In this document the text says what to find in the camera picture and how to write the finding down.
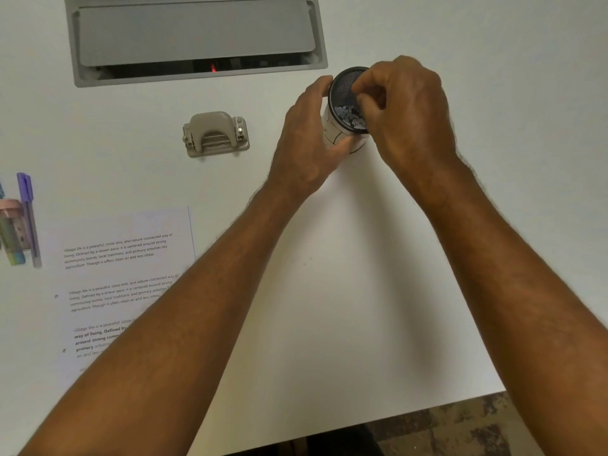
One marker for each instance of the person's left hand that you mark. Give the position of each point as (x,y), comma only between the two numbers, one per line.
(299,147)

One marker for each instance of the person's right hand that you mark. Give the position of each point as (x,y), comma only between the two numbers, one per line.
(413,118)

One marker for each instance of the person's right thumb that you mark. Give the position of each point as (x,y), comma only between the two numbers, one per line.
(373,113)

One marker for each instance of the person's left thumb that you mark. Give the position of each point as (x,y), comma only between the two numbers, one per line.
(339,151)

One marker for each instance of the white cup with black inside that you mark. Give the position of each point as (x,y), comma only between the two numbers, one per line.
(344,90)

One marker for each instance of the person's left forearm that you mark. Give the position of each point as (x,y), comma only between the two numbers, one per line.
(190,303)

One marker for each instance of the person's right forearm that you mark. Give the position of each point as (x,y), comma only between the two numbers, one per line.
(513,289)

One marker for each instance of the pile of paper punch dots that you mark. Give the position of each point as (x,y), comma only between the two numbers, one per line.
(350,117)

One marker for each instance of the beige hole punch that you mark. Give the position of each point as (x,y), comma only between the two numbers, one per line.
(216,135)

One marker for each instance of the printed white paper sheet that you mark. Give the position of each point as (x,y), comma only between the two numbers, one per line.
(128,261)

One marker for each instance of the purple pen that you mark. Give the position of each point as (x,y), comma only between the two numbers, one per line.
(28,218)

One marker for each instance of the pastel highlighter set in case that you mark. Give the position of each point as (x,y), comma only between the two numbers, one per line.
(10,227)

